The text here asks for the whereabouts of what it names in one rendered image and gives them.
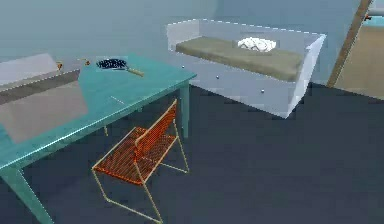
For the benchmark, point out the white sofa with olive cushion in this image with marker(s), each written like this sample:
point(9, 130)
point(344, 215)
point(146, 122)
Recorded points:
point(240, 73)

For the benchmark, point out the teal table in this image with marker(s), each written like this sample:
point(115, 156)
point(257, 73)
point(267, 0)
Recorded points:
point(110, 96)

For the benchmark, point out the white crumpled pillow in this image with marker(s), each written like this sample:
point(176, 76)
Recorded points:
point(256, 44)

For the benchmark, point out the small orange object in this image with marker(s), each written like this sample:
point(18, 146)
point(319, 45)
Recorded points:
point(59, 65)
point(86, 61)

